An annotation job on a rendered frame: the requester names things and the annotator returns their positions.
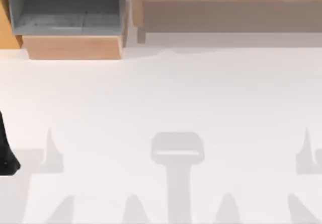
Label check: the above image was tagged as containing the pale wooden drawer front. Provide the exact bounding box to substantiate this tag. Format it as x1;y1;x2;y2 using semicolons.
22;35;123;60

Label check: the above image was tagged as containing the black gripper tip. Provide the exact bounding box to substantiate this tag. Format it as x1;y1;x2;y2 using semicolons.
0;111;21;177

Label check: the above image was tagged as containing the wooden cupboard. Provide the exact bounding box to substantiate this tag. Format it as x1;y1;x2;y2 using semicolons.
0;0;24;50

